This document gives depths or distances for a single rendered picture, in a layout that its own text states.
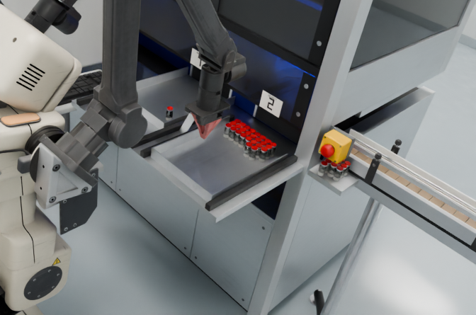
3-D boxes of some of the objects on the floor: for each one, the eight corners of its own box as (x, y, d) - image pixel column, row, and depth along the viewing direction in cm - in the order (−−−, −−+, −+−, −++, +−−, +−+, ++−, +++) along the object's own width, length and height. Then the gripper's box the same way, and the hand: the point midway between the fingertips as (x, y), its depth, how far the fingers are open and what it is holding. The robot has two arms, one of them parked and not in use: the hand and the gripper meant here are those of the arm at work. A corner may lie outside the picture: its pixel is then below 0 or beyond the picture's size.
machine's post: (253, 316, 218) (454, -328, 103) (263, 325, 215) (482, -326, 100) (243, 324, 214) (441, -339, 99) (253, 334, 211) (470, -337, 96)
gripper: (215, 75, 129) (207, 125, 137) (185, 85, 122) (179, 137, 131) (234, 86, 125) (225, 137, 134) (205, 98, 119) (197, 151, 127)
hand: (203, 135), depth 132 cm, fingers closed
